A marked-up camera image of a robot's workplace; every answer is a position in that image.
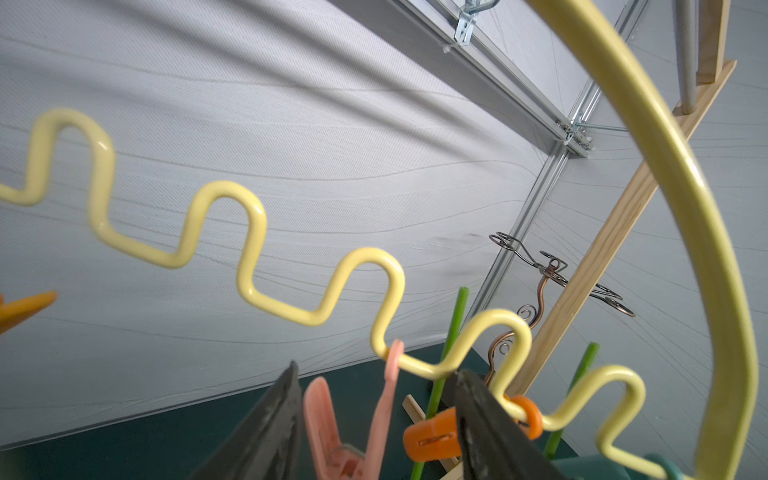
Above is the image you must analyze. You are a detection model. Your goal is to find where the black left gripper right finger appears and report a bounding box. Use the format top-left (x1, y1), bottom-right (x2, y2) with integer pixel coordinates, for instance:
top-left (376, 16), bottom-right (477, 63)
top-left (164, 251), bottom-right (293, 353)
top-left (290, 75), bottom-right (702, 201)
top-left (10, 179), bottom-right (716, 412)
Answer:
top-left (455, 370), bottom-right (565, 480)

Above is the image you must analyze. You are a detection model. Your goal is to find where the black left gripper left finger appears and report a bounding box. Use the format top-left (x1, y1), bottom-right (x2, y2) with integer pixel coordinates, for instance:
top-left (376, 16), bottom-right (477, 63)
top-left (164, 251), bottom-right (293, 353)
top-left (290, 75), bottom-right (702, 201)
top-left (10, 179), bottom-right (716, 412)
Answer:
top-left (191, 361), bottom-right (303, 479)

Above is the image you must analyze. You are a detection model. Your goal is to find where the orange clip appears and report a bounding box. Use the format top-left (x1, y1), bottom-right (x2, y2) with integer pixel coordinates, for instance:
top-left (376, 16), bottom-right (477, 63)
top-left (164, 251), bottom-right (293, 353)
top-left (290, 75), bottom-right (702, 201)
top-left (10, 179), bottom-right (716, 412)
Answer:
top-left (0, 291), bottom-right (58, 334)
top-left (403, 395), bottom-right (543, 462)

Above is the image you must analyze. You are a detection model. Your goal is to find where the pink clothes clip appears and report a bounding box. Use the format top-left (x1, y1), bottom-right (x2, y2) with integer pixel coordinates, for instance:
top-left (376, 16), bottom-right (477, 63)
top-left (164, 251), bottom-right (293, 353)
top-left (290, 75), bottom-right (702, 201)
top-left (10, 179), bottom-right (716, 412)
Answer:
top-left (303, 340), bottom-right (404, 479)

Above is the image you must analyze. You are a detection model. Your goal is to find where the blue tulip flower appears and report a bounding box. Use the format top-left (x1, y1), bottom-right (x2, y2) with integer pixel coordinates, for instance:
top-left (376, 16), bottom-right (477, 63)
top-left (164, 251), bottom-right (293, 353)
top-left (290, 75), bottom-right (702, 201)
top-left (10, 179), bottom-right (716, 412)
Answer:
top-left (410, 286), bottom-right (470, 480)

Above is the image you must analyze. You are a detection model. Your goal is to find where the teal clothes clip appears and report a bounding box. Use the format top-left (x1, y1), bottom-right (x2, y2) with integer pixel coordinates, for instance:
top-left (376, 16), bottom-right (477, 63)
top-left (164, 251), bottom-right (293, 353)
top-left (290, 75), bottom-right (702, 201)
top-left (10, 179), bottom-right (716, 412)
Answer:
top-left (553, 454), bottom-right (685, 480)

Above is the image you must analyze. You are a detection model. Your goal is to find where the orange yellow tulip flower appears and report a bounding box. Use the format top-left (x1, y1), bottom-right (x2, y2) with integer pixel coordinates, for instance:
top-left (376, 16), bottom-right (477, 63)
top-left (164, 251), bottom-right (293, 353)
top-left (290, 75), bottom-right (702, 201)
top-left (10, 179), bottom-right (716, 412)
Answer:
top-left (542, 341), bottom-right (601, 460)

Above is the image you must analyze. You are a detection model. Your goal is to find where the yellow wavy clothes hanger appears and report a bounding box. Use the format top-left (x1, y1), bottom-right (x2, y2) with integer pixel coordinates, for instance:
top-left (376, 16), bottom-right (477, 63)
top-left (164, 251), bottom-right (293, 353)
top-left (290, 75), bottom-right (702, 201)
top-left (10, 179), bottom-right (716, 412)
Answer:
top-left (1, 1), bottom-right (767, 479)

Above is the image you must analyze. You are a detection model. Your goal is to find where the bronze wire jewelry stand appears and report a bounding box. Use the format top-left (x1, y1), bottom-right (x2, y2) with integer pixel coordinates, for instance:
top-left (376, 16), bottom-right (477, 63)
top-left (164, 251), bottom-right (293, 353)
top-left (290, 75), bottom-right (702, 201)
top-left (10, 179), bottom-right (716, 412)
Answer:
top-left (483, 232), bottom-right (636, 386)

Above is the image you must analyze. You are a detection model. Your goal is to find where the metal hook bracket right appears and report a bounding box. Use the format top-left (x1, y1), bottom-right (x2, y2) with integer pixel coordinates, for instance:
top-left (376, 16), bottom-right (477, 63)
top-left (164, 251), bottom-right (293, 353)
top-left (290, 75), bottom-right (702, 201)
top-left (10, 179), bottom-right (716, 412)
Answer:
top-left (442, 0), bottom-right (499, 54)

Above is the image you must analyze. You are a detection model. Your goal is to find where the aluminium top rail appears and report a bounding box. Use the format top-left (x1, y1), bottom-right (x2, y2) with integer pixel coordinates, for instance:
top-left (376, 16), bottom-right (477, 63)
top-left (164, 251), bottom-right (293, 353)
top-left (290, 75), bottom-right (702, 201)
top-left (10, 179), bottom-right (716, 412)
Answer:
top-left (333, 1), bottom-right (589, 158)

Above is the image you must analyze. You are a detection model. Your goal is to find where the wooden clothes rack frame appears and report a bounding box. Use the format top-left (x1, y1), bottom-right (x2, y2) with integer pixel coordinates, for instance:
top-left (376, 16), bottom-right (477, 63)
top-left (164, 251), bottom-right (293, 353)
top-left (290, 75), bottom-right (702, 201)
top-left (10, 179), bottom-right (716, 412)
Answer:
top-left (401, 0), bottom-right (738, 480)

